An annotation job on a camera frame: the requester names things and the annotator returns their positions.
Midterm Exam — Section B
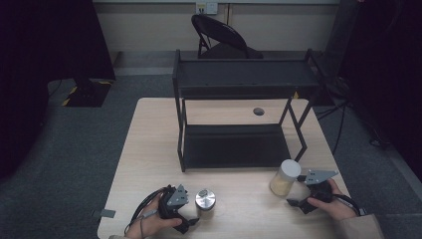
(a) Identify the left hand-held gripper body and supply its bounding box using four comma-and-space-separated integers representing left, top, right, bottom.
158, 184, 190, 222

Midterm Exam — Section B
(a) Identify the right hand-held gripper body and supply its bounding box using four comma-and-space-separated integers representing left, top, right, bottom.
304, 169, 339, 202

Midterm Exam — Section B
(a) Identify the plastic jar with white lid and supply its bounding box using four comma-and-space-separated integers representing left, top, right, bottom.
269, 158, 303, 198

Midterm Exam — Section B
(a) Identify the glass jar with silver lid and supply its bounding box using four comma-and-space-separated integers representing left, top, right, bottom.
194, 187, 217, 220

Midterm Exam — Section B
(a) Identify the black two-tier shelf rack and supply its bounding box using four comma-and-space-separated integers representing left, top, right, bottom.
171, 48, 328, 173

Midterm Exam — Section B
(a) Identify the person's right hand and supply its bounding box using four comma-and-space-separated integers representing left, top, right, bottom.
307, 178, 358, 222

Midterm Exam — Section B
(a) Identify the person's left hand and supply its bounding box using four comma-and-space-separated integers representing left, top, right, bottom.
124, 207, 183, 239

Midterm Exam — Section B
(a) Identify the grey tape strip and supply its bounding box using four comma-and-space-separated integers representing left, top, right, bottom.
92, 208, 116, 219

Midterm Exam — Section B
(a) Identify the dark curtain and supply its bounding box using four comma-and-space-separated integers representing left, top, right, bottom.
0, 0, 116, 182
337, 0, 422, 183

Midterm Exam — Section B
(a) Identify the black stand base yellow tape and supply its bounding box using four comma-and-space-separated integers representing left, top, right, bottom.
61, 77, 114, 109

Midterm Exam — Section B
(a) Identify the black folding chair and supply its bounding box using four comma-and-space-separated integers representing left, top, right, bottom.
190, 13, 265, 60

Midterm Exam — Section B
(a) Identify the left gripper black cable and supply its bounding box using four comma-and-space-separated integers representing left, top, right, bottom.
123, 186, 168, 237

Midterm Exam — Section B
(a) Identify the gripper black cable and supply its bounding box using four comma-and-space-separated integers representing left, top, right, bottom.
123, 186, 168, 237
332, 193, 366, 217

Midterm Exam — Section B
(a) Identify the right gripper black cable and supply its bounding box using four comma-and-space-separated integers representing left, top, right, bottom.
332, 193, 366, 217

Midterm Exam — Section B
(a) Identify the black floor cable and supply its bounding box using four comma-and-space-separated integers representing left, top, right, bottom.
314, 99, 350, 157

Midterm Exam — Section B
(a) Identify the white wall outlet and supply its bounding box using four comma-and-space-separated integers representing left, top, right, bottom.
195, 1, 219, 16

